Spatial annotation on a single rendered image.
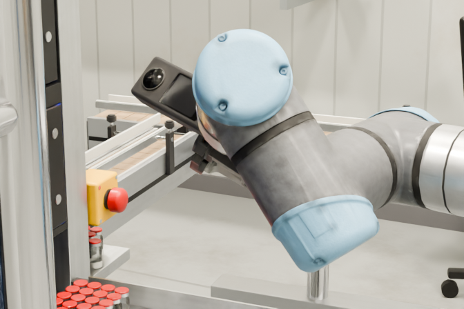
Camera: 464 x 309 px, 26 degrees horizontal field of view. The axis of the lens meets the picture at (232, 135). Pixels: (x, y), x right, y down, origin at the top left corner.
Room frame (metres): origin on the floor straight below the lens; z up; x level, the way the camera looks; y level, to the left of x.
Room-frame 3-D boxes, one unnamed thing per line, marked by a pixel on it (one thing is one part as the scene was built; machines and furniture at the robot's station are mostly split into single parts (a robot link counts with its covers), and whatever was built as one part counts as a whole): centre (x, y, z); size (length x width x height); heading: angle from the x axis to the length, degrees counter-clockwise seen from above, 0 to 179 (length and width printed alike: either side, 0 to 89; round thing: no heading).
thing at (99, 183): (1.53, 0.23, 1.00); 0.08 x 0.07 x 0.07; 68
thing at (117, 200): (1.51, 0.19, 0.99); 0.04 x 0.04 x 0.04; 68
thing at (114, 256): (1.56, 0.26, 0.87); 0.14 x 0.13 x 0.02; 68
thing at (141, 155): (1.85, 0.26, 0.92); 0.69 x 0.15 x 0.16; 158
